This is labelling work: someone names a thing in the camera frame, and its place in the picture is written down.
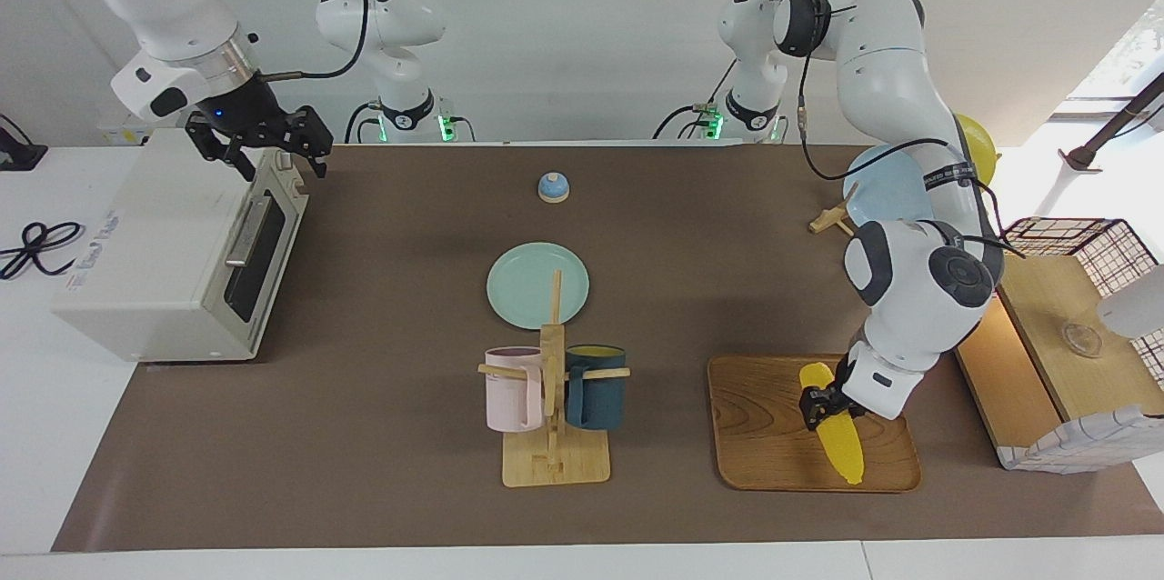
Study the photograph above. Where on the white toaster oven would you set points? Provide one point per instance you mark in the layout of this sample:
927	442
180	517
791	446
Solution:
145	244

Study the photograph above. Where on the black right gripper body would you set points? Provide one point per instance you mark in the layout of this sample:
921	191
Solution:
250	114

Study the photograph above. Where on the wooden tray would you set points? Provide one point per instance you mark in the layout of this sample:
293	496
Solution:
764	425

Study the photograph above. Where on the white power strip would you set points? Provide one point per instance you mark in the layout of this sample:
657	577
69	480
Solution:
118	134

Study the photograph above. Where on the wooden shelf board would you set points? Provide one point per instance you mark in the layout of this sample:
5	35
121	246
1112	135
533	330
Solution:
991	380

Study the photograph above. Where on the yellow corn cob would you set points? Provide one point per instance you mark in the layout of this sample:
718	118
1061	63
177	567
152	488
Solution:
844	453

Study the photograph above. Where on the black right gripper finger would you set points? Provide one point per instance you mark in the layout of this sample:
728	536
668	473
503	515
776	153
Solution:
244	162
320	162

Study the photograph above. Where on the blue service bell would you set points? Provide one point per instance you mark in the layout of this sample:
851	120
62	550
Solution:
554	189

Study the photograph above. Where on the white cylindrical object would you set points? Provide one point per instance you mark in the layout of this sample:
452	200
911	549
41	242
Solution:
1137	305

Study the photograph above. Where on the black stand pole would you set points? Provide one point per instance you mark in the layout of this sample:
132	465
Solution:
1082	157

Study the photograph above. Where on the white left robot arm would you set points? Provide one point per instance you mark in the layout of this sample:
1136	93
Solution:
918	289

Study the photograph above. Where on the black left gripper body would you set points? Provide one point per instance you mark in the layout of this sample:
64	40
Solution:
842	380

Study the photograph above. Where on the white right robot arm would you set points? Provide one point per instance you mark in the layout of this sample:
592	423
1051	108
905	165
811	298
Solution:
164	7

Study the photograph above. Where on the dark blue mug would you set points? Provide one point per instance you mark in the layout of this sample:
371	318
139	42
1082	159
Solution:
600	398

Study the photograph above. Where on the small clear glass dish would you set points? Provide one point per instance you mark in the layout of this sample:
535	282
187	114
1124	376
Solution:
1082	341

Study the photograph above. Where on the black clamp mount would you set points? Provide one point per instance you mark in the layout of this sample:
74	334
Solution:
18	154

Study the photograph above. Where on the light blue plate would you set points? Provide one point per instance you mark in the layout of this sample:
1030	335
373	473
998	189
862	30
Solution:
887	194

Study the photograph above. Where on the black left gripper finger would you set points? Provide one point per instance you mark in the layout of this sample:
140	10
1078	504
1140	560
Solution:
817	405
849	413

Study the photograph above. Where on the wooden plate rack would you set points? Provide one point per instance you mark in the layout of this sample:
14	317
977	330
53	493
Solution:
829	221

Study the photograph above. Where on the brown table mat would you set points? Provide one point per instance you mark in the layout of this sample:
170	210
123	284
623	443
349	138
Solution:
364	434

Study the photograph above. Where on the wooden mug tree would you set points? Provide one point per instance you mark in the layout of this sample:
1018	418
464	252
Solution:
555	466

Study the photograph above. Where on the glass oven door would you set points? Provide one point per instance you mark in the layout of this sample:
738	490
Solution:
277	230

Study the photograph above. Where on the bright window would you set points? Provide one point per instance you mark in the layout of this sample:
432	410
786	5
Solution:
1132	44

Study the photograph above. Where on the pink mug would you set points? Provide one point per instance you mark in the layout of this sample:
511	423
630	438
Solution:
509	398

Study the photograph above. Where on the yellow plate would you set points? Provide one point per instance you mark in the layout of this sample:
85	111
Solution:
980	148

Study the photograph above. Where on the light green plate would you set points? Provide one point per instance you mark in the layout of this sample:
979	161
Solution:
523	284

